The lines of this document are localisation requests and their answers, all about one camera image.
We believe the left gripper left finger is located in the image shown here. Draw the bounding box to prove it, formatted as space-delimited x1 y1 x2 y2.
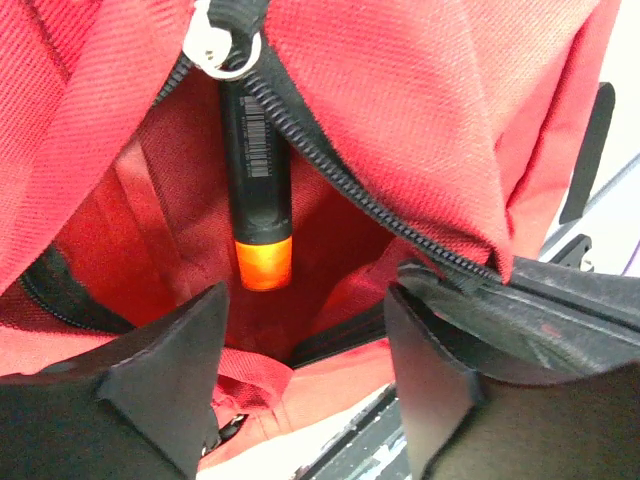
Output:
1 283 229 479

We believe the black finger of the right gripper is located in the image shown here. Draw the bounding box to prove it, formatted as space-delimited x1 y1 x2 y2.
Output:
398 258 639 375

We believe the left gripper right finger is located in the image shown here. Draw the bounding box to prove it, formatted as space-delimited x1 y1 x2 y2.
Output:
384 285 639 479

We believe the red backpack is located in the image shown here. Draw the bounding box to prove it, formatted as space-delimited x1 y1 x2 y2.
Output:
1 1 619 476

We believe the black orange marker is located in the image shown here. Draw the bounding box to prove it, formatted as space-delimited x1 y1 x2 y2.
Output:
220 83 293 291

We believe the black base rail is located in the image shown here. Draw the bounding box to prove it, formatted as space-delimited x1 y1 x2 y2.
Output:
294 385 412 480

